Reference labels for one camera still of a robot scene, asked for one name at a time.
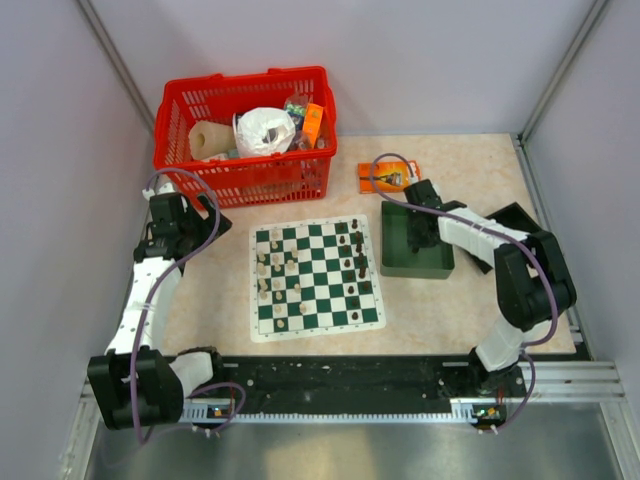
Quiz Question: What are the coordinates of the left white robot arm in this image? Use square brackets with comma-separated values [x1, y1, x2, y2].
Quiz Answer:
[87, 184, 232, 430]

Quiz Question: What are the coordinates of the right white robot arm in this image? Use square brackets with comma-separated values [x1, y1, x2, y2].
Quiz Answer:
[404, 180, 577, 396]

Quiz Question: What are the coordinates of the green white chess mat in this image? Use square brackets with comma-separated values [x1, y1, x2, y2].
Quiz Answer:
[249, 214, 387, 343]

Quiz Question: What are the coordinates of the green piece tray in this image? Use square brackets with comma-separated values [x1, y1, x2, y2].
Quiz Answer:
[380, 201, 455, 280]

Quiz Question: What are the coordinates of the orange razor box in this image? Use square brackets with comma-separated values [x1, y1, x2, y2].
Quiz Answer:
[356, 160, 421, 194]

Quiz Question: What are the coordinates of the black tray lid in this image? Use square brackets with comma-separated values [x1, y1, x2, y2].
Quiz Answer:
[466, 202, 542, 275]

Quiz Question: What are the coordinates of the beige paper roll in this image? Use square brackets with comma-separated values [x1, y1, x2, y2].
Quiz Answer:
[188, 121, 236, 160]

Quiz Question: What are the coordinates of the red plastic shopping basket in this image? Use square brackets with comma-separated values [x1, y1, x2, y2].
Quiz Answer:
[153, 66, 338, 208]

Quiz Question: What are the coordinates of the white toilet paper roll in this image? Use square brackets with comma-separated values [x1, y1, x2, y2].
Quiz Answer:
[232, 107, 296, 158]

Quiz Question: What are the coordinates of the orange carton in basket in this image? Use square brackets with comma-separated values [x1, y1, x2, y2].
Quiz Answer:
[302, 103, 324, 147]

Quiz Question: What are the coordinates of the green snack packet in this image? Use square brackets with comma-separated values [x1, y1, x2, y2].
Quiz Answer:
[284, 93, 309, 130]

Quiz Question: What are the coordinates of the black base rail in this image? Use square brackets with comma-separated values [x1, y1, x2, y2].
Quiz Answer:
[205, 355, 525, 415]

